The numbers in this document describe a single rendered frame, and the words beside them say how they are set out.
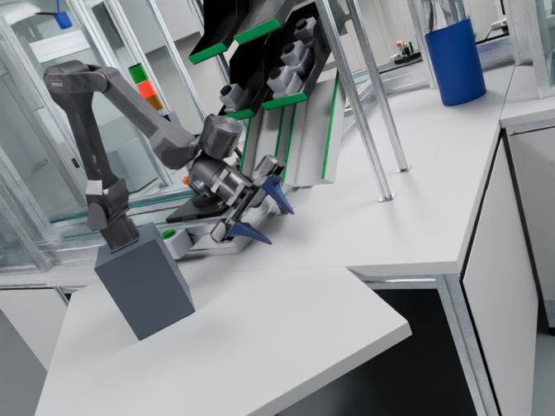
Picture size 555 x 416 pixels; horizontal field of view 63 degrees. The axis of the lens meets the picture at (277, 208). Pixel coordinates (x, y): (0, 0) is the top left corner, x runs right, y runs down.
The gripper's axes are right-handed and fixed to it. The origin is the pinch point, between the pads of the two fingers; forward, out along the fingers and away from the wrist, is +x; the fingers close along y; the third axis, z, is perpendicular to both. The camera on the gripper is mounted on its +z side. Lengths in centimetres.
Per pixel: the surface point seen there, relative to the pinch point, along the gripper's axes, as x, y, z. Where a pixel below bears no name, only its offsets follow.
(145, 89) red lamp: -73, 5, 46
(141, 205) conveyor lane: -67, 46, 72
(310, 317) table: 16.5, 11.0, 6.3
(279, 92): -21.5, -19.2, 20.0
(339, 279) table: 15.4, 4.0, 15.7
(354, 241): 11.6, -2.2, 28.1
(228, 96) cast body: -32.9, -11.4, 21.8
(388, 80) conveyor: -36, -55, 145
